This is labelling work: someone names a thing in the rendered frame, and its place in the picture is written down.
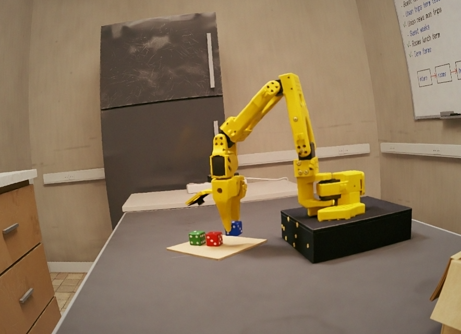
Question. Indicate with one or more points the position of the blue die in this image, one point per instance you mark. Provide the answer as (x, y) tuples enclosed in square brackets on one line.
[(236, 229)]

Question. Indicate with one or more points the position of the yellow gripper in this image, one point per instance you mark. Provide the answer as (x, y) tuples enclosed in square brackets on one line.
[(226, 193)]

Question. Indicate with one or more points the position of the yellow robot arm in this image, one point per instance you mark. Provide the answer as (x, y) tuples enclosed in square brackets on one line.
[(340, 189)]

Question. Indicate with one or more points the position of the green die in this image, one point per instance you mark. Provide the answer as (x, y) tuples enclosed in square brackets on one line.
[(197, 238)]

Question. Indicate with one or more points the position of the red die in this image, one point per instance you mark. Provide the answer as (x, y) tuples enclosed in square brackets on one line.
[(214, 238)]

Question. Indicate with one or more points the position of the beige flat mat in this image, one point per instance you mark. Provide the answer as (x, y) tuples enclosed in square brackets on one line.
[(231, 246)]

